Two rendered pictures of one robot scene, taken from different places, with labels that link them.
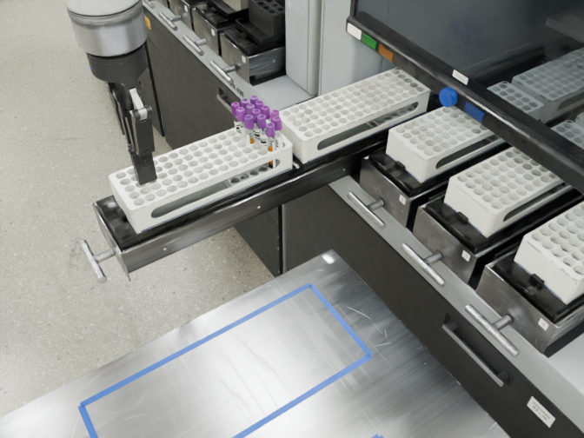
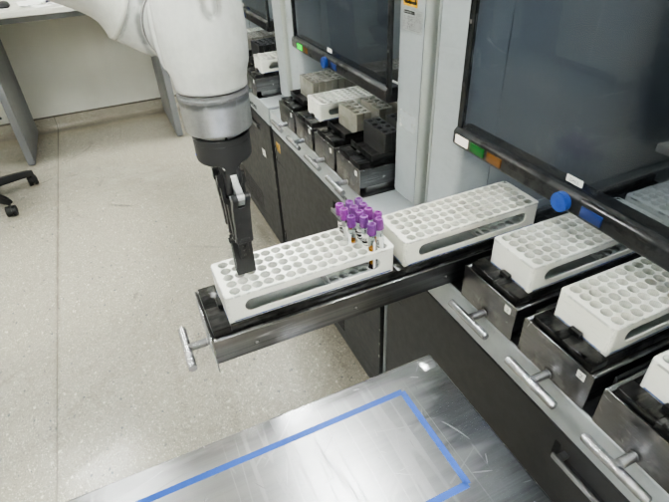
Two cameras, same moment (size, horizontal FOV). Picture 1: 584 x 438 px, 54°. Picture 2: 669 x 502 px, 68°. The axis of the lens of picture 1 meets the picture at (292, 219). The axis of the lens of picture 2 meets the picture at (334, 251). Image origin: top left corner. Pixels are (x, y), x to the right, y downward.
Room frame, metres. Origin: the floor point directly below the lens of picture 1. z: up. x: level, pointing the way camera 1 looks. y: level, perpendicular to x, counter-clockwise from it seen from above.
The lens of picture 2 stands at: (0.09, -0.02, 1.36)
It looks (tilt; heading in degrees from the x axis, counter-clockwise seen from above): 36 degrees down; 10
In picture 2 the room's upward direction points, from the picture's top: 3 degrees counter-clockwise
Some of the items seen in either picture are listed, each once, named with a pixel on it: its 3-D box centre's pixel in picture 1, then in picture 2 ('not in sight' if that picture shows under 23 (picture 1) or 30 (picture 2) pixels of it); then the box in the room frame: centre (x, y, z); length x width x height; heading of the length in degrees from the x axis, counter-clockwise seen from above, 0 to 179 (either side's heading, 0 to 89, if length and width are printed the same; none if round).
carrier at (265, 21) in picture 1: (264, 17); (376, 136); (1.28, 0.06, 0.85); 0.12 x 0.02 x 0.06; 33
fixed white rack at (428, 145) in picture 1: (464, 130); (575, 243); (0.86, -0.32, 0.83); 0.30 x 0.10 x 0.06; 123
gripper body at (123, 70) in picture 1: (121, 74); (225, 161); (0.69, 0.23, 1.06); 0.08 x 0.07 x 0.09; 33
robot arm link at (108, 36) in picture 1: (109, 23); (216, 110); (0.69, 0.23, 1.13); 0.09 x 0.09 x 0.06
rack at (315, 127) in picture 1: (353, 115); (458, 223); (0.92, -0.12, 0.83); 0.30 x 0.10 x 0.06; 123
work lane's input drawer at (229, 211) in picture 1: (274, 169); (374, 272); (0.82, 0.03, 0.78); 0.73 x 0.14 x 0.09; 123
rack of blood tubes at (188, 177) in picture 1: (205, 174); (305, 269); (0.74, 0.15, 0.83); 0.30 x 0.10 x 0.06; 123
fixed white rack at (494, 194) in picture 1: (529, 176); (652, 293); (0.74, -0.40, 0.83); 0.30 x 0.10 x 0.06; 123
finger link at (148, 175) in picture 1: (143, 163); (243, 254); (0.69, 0.23, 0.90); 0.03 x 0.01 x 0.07; 123
